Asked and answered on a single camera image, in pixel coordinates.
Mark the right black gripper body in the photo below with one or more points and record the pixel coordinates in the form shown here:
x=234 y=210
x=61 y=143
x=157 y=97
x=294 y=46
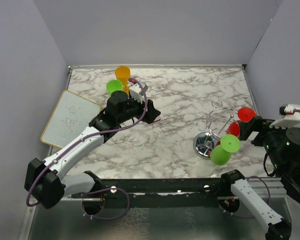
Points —
x=269 y=136

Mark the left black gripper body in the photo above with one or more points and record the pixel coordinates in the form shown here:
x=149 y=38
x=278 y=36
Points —
x=137 y=108

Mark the green wine glass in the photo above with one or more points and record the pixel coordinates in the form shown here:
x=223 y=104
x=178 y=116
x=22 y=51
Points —
x=222 y=153
x=113 y=86

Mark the orange plastic wine glass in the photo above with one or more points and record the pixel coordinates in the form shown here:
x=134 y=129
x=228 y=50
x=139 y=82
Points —
x=123 y=75

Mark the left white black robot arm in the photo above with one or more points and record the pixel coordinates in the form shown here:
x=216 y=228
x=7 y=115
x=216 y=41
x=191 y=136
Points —
x=47 y=181

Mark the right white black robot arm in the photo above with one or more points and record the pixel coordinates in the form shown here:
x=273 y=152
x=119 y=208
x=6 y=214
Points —
x=281 y=141

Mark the red plastic wine glass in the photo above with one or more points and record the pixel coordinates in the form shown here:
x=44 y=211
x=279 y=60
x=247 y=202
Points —
x=245 y=114

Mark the small red white card box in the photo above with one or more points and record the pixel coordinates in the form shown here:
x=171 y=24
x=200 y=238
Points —
x=157 y=119

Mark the yellow framed whiteboard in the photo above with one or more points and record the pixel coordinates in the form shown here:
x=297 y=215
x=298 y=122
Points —
x=69 y=118

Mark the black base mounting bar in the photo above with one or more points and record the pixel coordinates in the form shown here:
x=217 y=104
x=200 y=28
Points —
x=170 y=192

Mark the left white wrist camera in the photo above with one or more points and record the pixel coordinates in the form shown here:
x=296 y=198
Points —
x=136 y=93

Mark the chrome wire wine glass rack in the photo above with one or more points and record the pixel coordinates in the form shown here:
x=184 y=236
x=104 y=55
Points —
x=207 y=139

